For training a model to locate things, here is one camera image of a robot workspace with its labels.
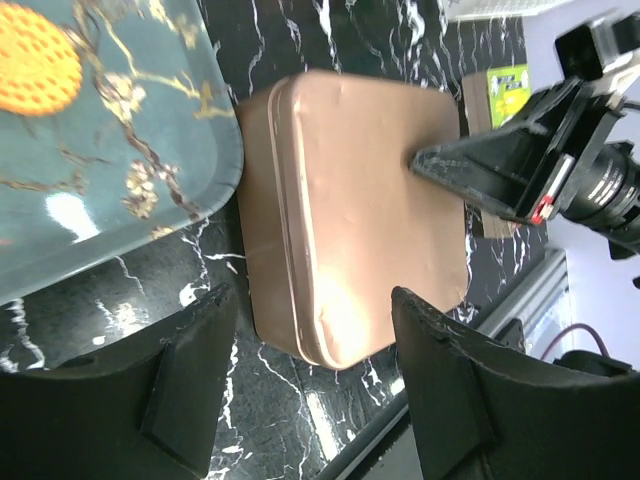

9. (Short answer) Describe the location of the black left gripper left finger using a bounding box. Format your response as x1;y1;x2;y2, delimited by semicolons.
1;284;238;479

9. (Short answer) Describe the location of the floral blue serving tray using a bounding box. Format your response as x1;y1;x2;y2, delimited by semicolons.
1;1;244;302

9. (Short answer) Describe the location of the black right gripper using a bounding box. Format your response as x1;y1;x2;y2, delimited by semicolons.
410;79;639;245

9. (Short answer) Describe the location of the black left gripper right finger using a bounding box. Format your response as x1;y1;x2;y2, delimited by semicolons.
391;287;639;479

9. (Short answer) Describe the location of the rose gold tin lid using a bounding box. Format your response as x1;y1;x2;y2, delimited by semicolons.
256;71;468;370

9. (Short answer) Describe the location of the green comic booklet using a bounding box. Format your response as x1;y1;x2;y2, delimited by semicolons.
462;63;531;239

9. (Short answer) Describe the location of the white file organizer rack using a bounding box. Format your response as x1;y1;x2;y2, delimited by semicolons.
440;0;571;21

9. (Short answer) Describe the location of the orange round cookie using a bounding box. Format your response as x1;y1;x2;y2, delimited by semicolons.
1;2;83;117

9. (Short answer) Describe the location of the rose gold tin box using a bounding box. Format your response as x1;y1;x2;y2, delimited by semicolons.
236;77;318;365

